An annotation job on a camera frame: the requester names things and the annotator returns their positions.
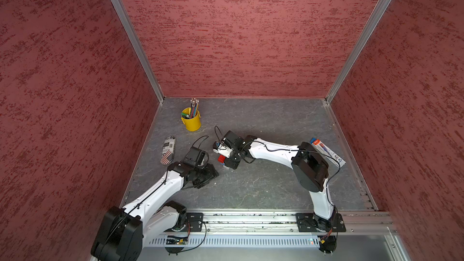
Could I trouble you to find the red lego brick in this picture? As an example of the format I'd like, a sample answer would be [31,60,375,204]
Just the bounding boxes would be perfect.
[218,155,225,164]

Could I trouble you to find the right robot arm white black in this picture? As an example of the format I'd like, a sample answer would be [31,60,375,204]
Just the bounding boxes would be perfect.
[213,134,337,232]

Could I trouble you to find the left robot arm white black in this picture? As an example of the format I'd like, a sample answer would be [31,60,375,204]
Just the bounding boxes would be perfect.
[91,162,219,261]

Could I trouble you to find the yellow pencil cup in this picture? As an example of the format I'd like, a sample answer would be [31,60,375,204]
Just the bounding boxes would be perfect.
[181,108,201,132]

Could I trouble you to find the coloured pencils in cup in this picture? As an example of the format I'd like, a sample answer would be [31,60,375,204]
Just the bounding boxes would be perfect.
[189,98,199,118]

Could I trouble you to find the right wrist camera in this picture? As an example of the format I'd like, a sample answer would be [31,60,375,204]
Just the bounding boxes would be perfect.
[213,131,245,155]

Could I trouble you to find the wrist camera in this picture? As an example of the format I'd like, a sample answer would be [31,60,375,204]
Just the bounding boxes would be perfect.
[213,131,245,155]
[182,147,209,167]

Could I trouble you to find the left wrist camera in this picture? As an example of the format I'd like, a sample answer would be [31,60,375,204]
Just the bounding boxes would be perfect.
[182,147,209,167]

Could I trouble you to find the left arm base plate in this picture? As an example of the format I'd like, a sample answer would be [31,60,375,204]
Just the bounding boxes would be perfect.
[164,212,204,233]

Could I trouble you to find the aluminium front rail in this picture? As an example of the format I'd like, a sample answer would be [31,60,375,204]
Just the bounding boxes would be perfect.
[189,210,398,236]

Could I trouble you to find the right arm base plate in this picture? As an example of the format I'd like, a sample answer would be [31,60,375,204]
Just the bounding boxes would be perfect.
[296,212,346,233]

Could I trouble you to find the perforated cable duct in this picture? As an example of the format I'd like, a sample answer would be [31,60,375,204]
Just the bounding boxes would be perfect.
[147,235,320,249]

